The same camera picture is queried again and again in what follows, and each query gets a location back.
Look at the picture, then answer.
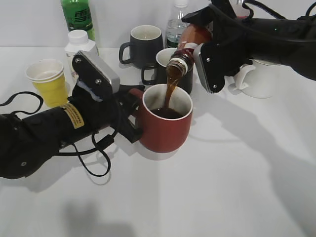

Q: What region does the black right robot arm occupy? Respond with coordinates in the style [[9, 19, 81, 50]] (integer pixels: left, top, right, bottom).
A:
[[182, 0, 316, 87]]

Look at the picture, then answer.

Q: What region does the green soda bottle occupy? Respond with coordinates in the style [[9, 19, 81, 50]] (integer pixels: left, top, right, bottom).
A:
[[60, 0, 95, 41]]

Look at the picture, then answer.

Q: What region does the cola bottle red label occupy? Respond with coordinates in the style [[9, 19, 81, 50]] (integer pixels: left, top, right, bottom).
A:
[[232, 0, 250, 18]]

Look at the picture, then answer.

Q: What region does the dark grey mug rear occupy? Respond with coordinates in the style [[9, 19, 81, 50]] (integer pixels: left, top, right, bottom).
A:
[[118, 25, 163, 69]]

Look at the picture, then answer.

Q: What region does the white ceramic mug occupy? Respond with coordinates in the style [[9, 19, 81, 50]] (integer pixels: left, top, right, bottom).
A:
[[233, 59, 280, 99]]

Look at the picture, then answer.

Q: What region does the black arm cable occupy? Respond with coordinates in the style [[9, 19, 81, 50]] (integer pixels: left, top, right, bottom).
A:
[[209, 0, 316, 47], [0, 91, 119, 177]]

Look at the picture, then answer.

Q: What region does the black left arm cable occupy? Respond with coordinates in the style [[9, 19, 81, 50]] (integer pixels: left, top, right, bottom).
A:
[[0, 91, 119, 177]]

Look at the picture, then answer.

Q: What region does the yellow paper cup stack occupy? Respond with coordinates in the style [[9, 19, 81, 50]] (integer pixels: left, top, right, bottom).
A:
[[26, 59, 68, 108]]

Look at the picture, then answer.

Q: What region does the red ceramic mug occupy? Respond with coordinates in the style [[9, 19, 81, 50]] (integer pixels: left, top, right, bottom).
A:
[[129, 84, 193, 160]]

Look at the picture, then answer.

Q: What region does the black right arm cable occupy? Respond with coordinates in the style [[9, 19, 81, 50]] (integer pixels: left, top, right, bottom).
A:
[[209, 0, 316, 47]]

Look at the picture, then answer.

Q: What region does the black mug behind bottle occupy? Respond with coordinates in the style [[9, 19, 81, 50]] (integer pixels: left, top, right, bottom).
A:
[[141, 48, 193, 94]]

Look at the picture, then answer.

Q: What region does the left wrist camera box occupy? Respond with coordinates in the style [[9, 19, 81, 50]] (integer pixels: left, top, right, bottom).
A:
[[72, 50, 120, 102]]

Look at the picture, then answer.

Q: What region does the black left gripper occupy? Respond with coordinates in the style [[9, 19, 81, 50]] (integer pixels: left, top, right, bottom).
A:
[[69, 84, 145, 143]]

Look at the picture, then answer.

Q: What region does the clear water bottle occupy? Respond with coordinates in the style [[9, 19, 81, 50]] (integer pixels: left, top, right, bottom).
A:
[[165, 0, 189, 48]]

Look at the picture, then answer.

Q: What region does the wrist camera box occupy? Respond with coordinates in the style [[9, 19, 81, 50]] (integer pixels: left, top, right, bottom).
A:
[[72, 50, 120, 102], [193, 42, 225, 93]]

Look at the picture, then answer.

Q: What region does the brown Nescafe coffee bottle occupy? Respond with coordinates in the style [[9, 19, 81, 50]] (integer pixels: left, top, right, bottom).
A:
[[166, 23, 212, 76]]

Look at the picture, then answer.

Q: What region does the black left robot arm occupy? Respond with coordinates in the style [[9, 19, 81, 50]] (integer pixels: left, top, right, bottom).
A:
[[0, 85, 142, 179]]

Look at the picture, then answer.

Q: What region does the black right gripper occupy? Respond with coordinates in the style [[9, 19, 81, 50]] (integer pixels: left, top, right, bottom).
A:
[[181, 0, 255, 77]]

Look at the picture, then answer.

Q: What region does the white yogurt drink bottle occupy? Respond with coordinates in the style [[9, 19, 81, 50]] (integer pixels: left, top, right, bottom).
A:
[[64, 30, 98, 84]]

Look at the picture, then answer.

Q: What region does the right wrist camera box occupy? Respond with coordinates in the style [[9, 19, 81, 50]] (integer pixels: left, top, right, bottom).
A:
[[193, 42, 225, 93]]

